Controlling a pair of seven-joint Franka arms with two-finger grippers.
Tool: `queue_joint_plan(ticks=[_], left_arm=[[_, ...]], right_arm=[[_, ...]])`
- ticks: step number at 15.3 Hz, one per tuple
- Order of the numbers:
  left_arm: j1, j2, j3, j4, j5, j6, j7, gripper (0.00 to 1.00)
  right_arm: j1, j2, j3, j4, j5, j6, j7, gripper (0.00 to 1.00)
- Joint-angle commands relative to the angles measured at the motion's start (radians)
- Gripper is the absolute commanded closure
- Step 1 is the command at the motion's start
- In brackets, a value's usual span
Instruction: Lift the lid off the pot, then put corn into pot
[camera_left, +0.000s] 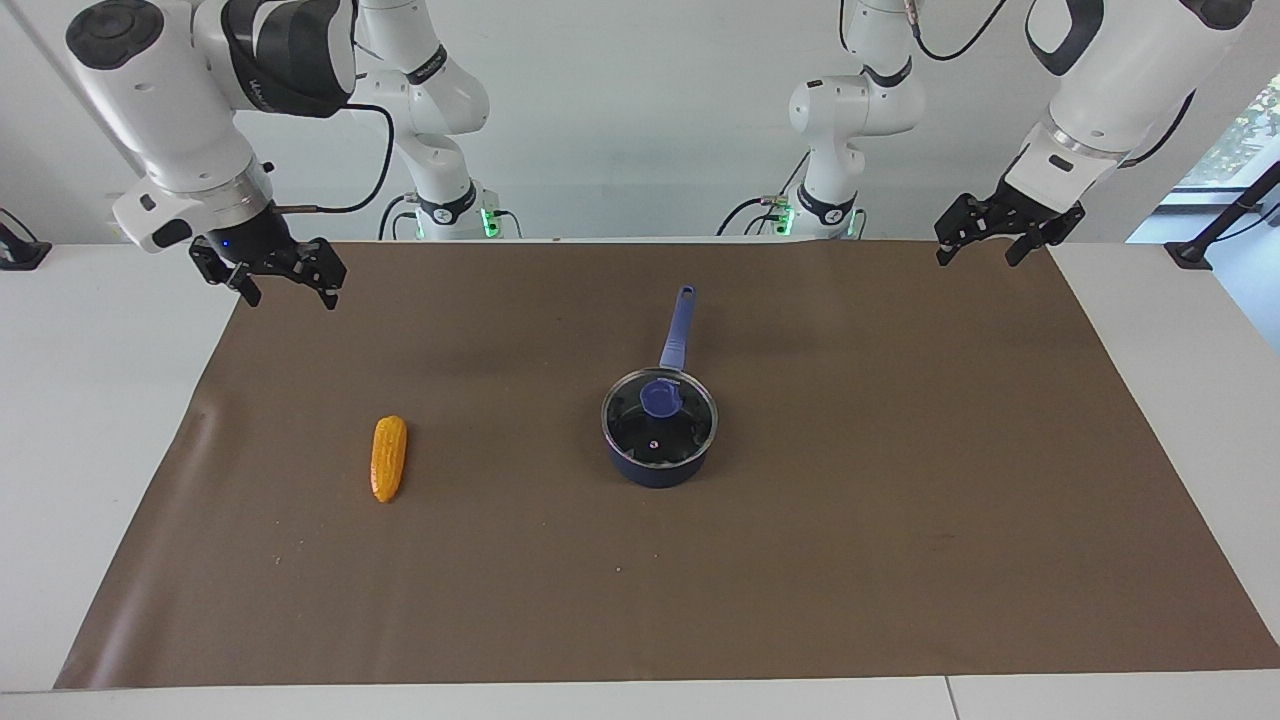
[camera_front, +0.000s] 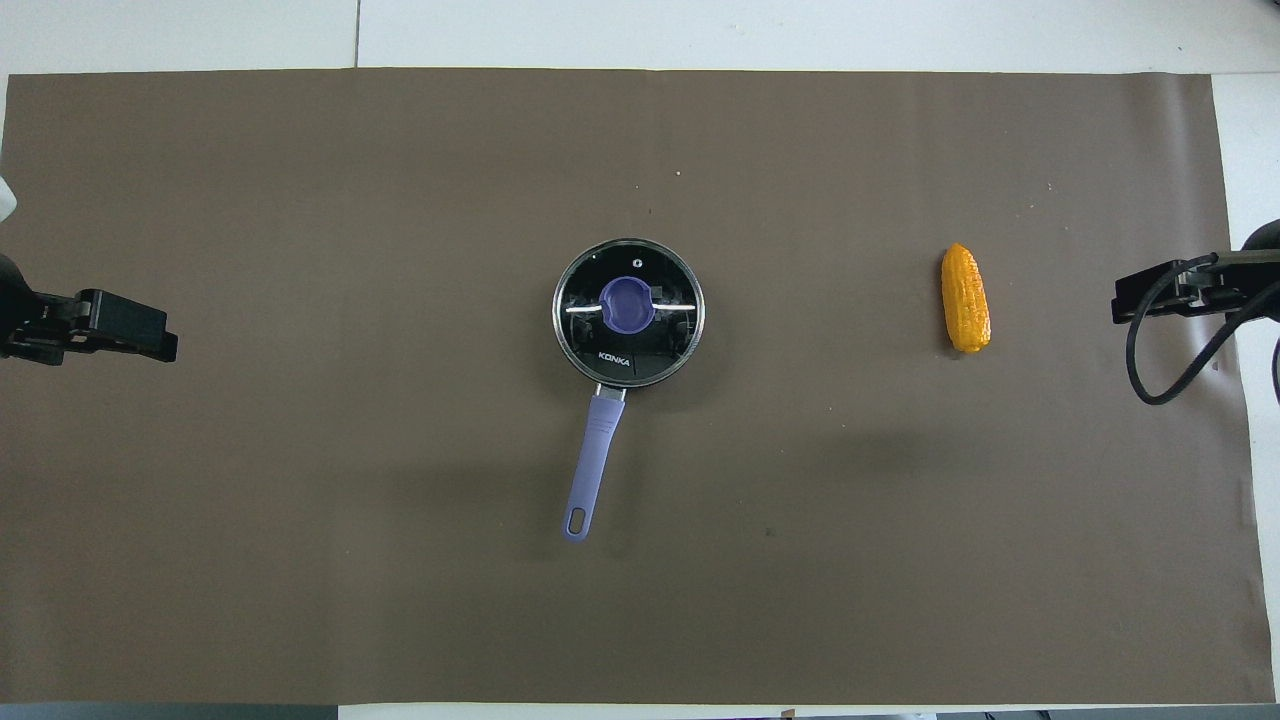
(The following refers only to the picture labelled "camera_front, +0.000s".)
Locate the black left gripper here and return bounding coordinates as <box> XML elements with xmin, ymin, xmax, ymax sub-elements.
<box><xmin>0</xmin><ymin>289</ymin><xmax>180</xmax><ymax>366</ymax></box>

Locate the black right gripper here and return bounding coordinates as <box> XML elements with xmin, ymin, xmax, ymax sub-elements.
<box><xmin>1111</xmin><ymin>250</ymin><xmax>1280</xmax><ymax>326</ymax></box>

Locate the yellow toy corn cob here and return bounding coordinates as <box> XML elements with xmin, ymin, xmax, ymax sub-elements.
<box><xmin>940</xmin><ymin>243</ymin><xmax>992</xmax><ymax>354</ymax></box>

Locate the glass lid purple knob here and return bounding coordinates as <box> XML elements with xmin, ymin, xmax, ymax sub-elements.
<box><xmin>552</xmin><ymin>238</ymin><xmax>706</xmax><ymax>388</ymax></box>

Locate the brown table mat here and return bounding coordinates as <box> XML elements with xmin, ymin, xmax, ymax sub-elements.
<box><xmin>0</xmin><ymin>68</ymin><xmax>1276</xmax><ymax>706</ymax></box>

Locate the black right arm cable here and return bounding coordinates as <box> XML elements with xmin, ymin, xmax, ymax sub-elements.
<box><xmin>1126</xmin><ymin>254</ymin><xmax>1253</xmax><ymax>406</ymax></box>

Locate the black pot purple handle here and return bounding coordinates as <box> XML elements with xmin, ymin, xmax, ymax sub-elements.
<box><xmin>551</xmin><ymin>237</ymin><xmax>707</xmax><ymax>543</ymax></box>

